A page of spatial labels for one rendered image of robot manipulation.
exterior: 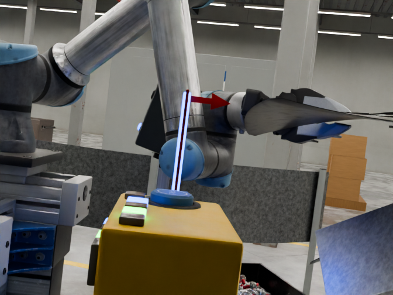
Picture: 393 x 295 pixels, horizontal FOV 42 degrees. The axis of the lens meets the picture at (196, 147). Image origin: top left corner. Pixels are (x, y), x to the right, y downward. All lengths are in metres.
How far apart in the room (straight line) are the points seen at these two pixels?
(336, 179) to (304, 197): 6.01
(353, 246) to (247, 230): 1.97
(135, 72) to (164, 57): 6.31
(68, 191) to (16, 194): 0.11
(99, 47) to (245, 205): 1.67
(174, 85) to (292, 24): 4.31
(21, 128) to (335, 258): 0.69
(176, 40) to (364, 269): 0.49
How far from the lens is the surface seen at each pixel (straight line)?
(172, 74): 0.91
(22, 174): 1.10
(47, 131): 7.66
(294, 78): 5.10
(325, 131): 0.84
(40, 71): 1.18
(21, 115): 1.14
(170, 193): 0.47
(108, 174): 2.60
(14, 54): 1.13
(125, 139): 7.24
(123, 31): 1.15
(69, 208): 1.09
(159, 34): 0.94
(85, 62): 1.19
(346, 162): 8.88
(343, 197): 8.93
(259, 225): 2.75
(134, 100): 7.21
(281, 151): 5.08
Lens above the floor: 1.15
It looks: 3 degrees down
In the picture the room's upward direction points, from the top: 7 degrees clockwise
